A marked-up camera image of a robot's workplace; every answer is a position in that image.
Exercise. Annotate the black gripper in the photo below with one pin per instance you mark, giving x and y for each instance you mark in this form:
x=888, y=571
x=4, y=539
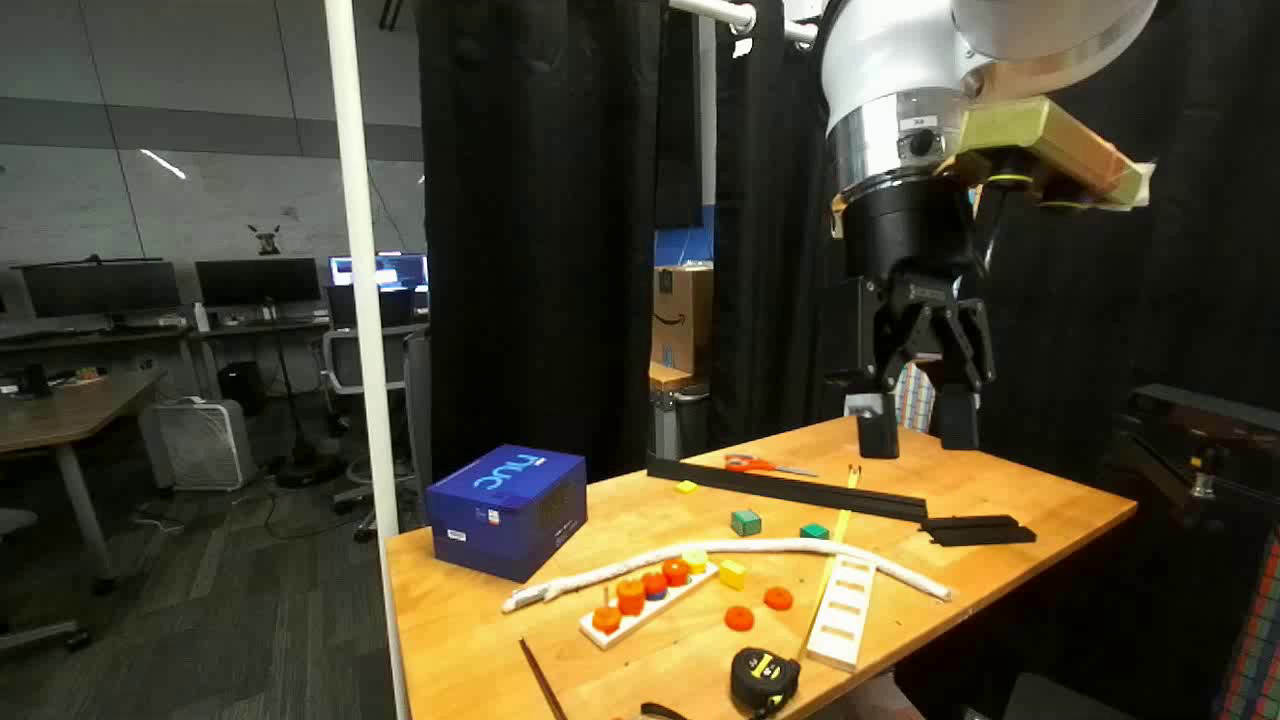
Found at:
x=912, y=240

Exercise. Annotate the orange round piece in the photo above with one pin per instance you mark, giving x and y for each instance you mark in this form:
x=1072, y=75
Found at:
x=607, y=622
x=678, y=572
x=653, y=587
x=629, y=599

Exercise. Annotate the red checkered calibration board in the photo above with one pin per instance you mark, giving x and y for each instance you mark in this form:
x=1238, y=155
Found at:
x=912, y=397

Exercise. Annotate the black flat plate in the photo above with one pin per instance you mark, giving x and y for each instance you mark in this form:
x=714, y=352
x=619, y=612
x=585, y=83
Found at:
x=982, y=531

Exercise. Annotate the long black bar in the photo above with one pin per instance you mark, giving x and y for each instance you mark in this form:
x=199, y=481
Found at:
x=801, y=491

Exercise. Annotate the thin yellow stick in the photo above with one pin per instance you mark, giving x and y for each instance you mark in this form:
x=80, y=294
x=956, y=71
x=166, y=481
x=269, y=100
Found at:
x=840, y=531

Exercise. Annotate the small flat green block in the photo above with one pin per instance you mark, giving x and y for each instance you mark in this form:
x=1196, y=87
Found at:
x=812, y=531

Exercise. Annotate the long white curved strip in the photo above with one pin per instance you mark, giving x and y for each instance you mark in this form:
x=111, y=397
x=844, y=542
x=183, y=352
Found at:
x=801, y=548

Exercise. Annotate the green cube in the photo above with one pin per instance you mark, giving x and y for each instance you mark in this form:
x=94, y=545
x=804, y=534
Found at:
x=747, y=521

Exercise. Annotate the white label board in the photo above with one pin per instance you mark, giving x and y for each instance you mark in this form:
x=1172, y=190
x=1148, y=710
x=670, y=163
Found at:
x=840, y=611

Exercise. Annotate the grey bin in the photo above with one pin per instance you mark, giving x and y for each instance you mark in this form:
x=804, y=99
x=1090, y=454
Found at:
x=682, y=424

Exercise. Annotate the brown cardboard box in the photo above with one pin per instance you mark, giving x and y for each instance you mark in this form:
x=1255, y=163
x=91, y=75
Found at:
x=682, y=323

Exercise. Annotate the flat orange disc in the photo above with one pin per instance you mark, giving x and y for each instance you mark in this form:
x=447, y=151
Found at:
x=779, y=599
x=739, y=616

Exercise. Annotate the small yellow block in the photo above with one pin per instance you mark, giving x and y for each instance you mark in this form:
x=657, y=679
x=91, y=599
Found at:
x=731, y=572

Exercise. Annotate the black equipment case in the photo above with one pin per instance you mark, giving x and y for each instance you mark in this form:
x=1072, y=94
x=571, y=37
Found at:
x=1201, y=444

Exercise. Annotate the black tape measure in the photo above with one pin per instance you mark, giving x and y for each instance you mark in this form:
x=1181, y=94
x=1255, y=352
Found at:
x=766, y=679

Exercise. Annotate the white rectangular tray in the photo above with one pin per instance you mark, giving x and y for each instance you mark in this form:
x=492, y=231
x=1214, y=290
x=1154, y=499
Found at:
x=643, y=616

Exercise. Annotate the plaid fabric item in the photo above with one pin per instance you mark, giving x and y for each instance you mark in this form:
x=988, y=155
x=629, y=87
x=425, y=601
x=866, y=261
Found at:
x=1258, y=643

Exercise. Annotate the wide black curtain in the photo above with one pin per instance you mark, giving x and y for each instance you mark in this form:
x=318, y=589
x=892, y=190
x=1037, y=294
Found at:
x=541, y=224

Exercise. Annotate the white overhead pipe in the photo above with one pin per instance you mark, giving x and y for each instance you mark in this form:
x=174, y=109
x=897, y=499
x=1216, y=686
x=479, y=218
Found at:
x=720, y=9

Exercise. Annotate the blue cardboard box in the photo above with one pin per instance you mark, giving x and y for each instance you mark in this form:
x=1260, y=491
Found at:
x=506, y=510

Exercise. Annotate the thin dark stick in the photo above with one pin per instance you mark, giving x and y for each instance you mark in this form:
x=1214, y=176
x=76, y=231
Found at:
x=541, y=679

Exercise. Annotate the lit blue computer monitor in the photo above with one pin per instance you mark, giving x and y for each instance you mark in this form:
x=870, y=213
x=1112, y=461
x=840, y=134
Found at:
x=402, y=275

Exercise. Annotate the white vertical pole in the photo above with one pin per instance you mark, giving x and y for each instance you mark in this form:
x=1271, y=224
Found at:
x=364, y=333

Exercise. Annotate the black office chair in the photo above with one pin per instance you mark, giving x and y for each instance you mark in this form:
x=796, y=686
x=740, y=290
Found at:
x=349, y=386

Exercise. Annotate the dark computer monitor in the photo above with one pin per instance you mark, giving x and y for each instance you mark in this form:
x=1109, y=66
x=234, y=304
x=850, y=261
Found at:
x=100, y=285
x=263, y=281

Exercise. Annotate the wooden office desk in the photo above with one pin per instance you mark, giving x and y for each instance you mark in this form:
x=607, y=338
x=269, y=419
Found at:
x=61, y=406

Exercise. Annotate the yellow wrist camera mount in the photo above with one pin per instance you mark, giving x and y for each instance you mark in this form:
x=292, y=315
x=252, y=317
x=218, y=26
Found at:
x=1066, y=147

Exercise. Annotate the long back wall desk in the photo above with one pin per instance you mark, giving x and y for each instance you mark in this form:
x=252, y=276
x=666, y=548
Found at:
x=265, y=328

